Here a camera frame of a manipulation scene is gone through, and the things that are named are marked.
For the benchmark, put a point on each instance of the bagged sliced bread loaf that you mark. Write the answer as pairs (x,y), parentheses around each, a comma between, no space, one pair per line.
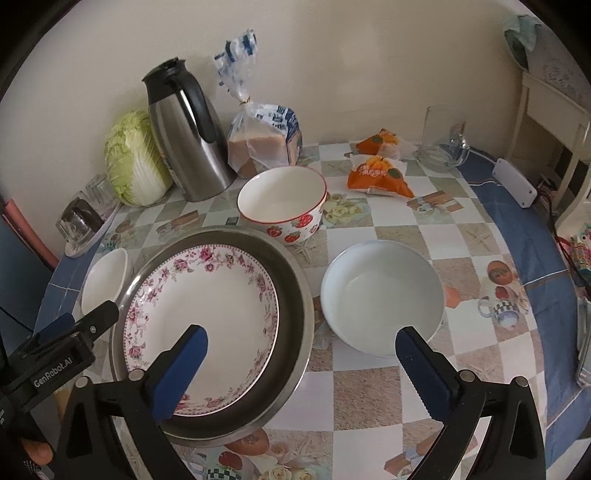
(261,136)

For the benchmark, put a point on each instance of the small white bowl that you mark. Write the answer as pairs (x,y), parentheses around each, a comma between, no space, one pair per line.
(106,280)

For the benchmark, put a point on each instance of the far orange snack packet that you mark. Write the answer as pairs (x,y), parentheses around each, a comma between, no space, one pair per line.
(386,144)

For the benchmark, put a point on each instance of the stainless steel thermos jug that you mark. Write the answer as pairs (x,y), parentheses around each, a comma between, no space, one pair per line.
(187,131)

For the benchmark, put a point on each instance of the glass teapot brown handle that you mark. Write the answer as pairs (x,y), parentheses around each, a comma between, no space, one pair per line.
(77,219)

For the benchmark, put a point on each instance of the white rectangular device box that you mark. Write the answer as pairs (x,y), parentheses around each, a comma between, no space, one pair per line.
(516,184)

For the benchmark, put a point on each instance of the cream white chair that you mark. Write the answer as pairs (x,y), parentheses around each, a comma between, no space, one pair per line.
(562,117)

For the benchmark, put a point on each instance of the clear glass mug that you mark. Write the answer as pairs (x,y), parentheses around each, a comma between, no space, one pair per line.
(443,145)

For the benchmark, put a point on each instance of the strawberry pattern red-rimmed bowl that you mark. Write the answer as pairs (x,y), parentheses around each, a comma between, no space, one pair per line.
(284,203)

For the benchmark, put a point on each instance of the round metal tray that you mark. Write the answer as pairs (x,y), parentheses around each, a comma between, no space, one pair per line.
(251,297)

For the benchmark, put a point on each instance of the near orange snack packet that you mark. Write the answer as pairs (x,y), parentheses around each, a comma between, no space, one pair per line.
(376,175)

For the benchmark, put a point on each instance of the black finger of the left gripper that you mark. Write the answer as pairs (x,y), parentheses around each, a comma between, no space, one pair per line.
(98,321)

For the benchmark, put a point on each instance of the napa cabbage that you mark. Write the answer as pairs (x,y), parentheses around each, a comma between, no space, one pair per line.
(134,167)

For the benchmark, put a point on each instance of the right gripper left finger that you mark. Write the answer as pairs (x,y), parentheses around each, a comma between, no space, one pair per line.
(173,370)

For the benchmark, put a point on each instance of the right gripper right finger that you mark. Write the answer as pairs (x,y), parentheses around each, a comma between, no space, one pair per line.
(430,372)

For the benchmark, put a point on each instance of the upturned drinking glass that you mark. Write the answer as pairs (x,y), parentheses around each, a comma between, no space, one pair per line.
(101,192)

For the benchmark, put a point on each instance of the patterned checkered tablecloth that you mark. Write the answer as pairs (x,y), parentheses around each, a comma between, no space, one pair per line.
(511,310)

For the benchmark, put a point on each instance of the large white bowl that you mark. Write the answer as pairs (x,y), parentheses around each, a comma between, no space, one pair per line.
(374,289)

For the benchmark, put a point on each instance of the white floral serving tray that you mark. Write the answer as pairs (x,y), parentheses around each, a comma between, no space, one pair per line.
(78,248)

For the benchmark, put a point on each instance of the orange snack packet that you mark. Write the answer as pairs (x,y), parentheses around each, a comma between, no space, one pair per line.
(376,175)
(386,144)

